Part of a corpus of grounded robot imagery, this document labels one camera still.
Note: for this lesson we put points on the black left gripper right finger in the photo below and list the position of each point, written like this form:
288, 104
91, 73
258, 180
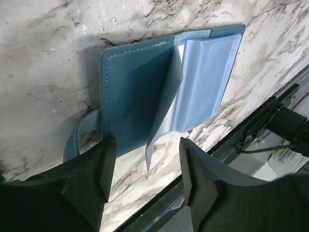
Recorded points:
222, 199

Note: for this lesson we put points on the blue leather card holder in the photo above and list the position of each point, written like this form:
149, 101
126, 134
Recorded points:
151, 88

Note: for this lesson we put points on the green black screwdriver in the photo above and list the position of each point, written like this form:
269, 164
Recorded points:
2, 178

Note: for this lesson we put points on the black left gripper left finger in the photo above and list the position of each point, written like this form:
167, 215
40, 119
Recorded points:
67, 198

